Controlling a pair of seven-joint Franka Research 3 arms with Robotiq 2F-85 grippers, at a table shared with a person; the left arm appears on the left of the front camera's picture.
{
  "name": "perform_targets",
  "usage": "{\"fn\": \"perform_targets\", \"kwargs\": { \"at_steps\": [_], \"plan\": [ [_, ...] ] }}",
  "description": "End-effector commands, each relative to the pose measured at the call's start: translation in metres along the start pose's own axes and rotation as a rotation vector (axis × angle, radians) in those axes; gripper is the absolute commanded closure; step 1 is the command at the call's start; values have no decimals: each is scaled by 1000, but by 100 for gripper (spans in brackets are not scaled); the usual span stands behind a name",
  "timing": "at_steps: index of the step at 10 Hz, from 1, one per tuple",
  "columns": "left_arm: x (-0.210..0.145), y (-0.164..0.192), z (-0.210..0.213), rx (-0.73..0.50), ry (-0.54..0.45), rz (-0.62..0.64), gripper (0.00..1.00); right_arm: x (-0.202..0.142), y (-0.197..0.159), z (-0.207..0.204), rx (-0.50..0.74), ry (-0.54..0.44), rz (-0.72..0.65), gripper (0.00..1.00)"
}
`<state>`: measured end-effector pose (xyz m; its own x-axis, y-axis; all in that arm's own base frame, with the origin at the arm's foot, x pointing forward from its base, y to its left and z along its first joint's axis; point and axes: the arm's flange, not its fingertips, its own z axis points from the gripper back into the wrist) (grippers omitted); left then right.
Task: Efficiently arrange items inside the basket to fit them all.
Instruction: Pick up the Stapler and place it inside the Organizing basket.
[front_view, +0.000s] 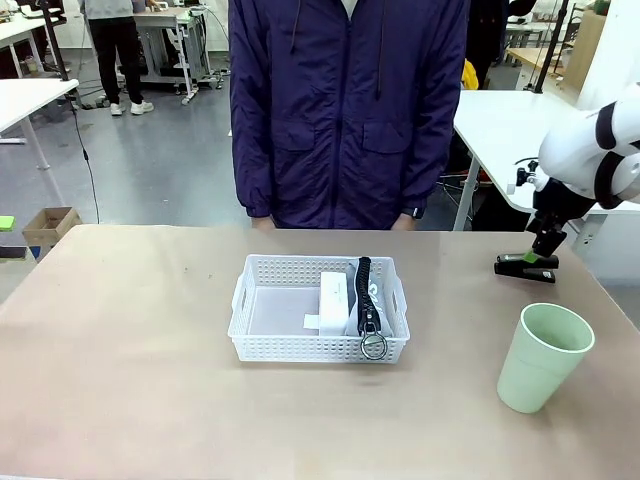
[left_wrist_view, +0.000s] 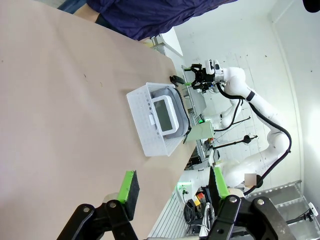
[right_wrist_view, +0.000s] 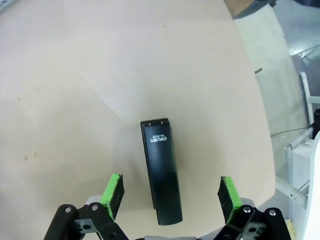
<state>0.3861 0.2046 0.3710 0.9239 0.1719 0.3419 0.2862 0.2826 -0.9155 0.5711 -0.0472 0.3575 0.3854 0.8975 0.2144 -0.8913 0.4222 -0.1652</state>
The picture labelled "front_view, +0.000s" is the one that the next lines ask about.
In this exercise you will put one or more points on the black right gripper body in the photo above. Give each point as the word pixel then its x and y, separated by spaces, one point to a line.
pixel 557 202

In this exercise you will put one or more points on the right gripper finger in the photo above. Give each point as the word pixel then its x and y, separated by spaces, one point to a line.
pixel 537 242
pixel 556 240

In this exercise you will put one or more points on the black stapler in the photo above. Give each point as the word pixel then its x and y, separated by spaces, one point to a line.
pixel 525 274

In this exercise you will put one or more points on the light green plastic cup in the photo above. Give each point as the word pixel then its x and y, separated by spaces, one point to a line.
pixel 530 370

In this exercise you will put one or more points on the grey campus zipper pouch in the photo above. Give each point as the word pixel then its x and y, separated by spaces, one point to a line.
pixel 367 300

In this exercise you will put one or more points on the white rectangular box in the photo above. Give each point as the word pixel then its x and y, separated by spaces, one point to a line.
pixel 334 300

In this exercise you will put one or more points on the person's right forearm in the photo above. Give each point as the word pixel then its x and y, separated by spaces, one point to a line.
pixel 250 190

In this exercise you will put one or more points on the person's left forearm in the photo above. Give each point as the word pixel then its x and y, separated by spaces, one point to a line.
pixel 435 170

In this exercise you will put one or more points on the white perforated plastic basket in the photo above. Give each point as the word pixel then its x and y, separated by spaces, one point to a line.
pixel 300 350

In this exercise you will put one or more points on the person's left hand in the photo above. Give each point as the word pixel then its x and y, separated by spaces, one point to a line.
pixel 404 223

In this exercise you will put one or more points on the person's right hand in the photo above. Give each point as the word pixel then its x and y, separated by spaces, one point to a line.
pixel 262 223

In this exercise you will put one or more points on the large white side table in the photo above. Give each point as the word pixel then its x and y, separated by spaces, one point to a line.
pixel 500 125

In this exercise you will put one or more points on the black wrist watch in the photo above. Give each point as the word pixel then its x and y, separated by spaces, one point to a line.
pixel 414 212

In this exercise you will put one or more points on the wooden top table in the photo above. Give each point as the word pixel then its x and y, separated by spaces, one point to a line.
pixel 530 55

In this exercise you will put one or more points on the thin black stand pole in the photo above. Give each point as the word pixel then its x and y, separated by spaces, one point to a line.
pixel 550 50

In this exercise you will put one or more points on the yellow garment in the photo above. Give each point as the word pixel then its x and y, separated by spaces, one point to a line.
pixel 470 75

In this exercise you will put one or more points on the brown cardboard board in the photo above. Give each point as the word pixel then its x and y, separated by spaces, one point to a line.
pixel 587 45

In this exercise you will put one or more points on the bystander in black clothes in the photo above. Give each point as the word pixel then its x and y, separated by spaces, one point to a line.
pixel 487 35

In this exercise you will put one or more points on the green plant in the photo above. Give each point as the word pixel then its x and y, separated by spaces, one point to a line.
pixel 601 6

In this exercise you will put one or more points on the person in purple jacket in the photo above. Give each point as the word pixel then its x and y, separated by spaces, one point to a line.
pixel 340 125

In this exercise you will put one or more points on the small white paper slip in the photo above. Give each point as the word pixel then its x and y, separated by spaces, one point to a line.
pixel 311 321

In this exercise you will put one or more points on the grey metal workbench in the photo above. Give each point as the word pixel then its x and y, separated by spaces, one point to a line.
pixel 155 20

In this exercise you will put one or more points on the bystander in black trousers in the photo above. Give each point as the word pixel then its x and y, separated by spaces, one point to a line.
pixel 112 50

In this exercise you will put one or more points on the open cardboard box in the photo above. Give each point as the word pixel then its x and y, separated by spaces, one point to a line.
pixel 50 235

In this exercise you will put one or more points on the black stand pole with clamp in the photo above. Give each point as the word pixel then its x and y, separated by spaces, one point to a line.
pixel 54 40

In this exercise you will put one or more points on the flat black item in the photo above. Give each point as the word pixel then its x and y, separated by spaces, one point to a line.
pixel 11 253

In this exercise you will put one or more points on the white table with slanted leg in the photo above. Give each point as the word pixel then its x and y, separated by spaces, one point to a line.
pixel 30 97

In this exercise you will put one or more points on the bright green item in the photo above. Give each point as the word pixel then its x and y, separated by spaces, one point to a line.
pixel 6 223

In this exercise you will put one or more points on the white background desk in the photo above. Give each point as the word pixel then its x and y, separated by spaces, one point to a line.
pixel 15 30

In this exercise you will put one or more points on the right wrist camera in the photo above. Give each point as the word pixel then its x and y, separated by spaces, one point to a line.
pixel 525 177

